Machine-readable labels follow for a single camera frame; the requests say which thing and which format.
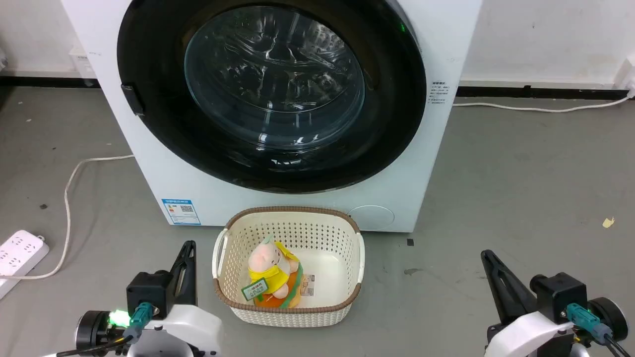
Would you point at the white front-load washing machine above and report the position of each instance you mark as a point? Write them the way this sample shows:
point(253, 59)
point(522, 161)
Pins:
point(163, 168)

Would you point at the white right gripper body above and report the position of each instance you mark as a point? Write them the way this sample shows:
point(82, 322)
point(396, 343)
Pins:
point(526, 334)

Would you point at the small text label sticker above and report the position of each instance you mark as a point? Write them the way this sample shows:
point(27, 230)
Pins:
point(439, 93)

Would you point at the basket bottom label sticker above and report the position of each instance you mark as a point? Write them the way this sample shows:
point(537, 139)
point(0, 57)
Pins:
point(307, 285)

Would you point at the plush doll yellow hood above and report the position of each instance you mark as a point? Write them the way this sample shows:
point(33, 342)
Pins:
point(270, 270)

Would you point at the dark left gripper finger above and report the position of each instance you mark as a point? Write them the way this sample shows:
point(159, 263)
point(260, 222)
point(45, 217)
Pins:
point(176, 287)
point(191, 282)

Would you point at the round white filter cover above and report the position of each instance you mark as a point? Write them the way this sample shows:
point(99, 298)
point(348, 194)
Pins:
point(371, 217)

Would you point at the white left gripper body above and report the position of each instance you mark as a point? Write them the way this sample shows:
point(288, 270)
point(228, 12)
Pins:
point(188, 329)

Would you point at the blue energy label sticker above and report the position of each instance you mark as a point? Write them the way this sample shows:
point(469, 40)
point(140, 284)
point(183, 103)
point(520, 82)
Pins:
point(180, 211)

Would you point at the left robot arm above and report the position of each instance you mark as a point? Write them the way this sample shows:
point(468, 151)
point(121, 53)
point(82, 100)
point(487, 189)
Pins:
point(92, 329)

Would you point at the green white doll tag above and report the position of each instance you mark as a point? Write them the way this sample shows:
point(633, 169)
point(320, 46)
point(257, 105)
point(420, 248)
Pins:
point(254, 290)

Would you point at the white wall plug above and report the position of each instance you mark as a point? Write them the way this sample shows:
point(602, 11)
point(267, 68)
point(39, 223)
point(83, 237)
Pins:
point(629, 79)

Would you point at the white power strip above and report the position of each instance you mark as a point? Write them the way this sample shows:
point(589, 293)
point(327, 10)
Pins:
point(17, 255)

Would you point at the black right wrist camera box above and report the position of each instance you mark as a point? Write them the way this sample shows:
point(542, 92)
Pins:
point(558, 295)

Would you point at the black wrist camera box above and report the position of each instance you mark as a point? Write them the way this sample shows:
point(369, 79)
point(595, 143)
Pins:
point(149, 292)
point(558, 295)

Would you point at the white box behind washer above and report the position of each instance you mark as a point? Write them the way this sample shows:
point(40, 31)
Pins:
point(83, 62)

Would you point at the cream perforated laundry basket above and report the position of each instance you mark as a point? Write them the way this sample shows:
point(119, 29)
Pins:
point(327, 238)

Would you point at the yellowish paper scrap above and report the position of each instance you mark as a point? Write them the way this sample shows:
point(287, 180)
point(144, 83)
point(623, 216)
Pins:
point(608, 222)

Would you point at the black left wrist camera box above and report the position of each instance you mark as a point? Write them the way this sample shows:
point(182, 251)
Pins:
point(149, 292)

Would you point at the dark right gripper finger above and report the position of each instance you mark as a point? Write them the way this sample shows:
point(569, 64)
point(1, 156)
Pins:
point(496, 292)
point(518, 297)

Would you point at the black round washer door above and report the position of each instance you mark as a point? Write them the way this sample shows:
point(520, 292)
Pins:
point(154, 74)

